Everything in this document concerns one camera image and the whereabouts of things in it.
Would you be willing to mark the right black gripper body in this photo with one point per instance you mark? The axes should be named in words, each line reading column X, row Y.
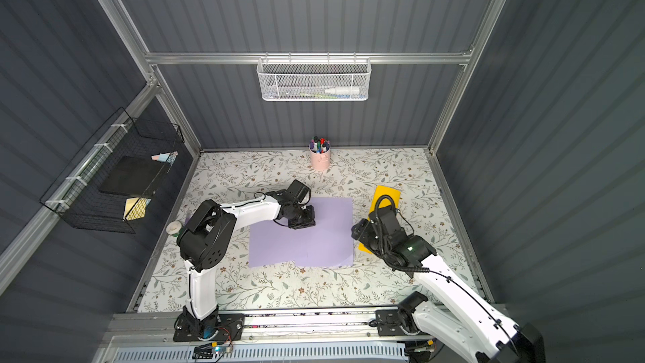
column 364, row 229

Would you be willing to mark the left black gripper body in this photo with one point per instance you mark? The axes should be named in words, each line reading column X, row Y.
column 301, row 217

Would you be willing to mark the purple paper sheet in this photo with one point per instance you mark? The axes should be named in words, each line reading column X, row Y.
column 327, row 244

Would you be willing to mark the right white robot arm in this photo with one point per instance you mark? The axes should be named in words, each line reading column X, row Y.
column 449, row 310

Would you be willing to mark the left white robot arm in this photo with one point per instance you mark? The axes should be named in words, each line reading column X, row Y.
column 204, row 240

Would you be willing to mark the pink pen cup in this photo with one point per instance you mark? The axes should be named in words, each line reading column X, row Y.
column 320, row 153

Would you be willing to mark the white vented panel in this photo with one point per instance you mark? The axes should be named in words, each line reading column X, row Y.
column 348, row 352

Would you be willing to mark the white bottle in basket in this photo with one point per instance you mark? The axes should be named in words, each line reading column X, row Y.
column 343, row 91

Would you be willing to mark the pastel note pad in basket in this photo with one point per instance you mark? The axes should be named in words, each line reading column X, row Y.
column 165, row 157

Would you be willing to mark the yellow sticky note pad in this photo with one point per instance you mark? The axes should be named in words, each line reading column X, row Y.
column 135, row 208

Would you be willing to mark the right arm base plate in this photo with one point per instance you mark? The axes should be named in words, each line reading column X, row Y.
column 391, row 322

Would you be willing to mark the white wire mesh basket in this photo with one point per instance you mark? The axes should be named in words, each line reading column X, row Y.
column 306, row 82

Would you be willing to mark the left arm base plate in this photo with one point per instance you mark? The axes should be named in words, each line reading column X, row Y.
column 216, row 327

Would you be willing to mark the black wire wall basket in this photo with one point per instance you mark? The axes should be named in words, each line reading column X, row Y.
column 92, row 195

